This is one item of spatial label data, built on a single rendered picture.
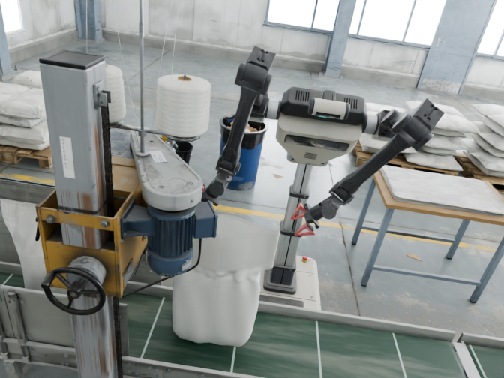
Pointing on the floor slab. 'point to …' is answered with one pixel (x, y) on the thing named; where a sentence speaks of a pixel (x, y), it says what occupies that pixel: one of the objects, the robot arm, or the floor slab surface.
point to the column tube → (82, 197)
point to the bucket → (184, 151)
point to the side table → (424, 235)
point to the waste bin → (250, 166)
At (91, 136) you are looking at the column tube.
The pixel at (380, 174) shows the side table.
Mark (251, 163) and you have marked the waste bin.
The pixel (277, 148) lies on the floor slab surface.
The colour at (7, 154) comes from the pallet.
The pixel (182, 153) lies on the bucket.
